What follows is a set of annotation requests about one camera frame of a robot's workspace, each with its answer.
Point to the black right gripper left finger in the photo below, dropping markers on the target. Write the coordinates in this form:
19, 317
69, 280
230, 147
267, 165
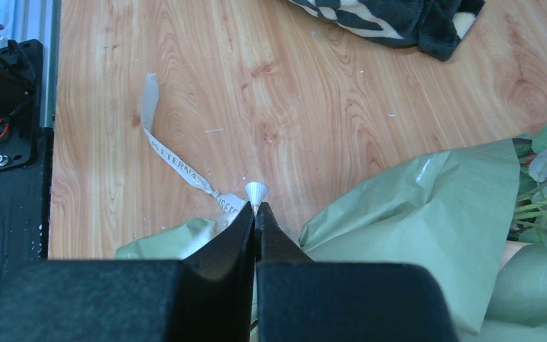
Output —
204, 297

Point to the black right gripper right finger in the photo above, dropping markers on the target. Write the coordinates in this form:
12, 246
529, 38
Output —
300, 299

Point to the peach green wrapping paper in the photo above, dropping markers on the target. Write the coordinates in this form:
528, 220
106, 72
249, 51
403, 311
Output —
451, 213

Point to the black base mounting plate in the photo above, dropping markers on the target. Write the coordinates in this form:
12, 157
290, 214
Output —
26, 151

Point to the black floral plush blanket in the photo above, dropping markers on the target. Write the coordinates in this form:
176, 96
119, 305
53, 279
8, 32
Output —
434, 27

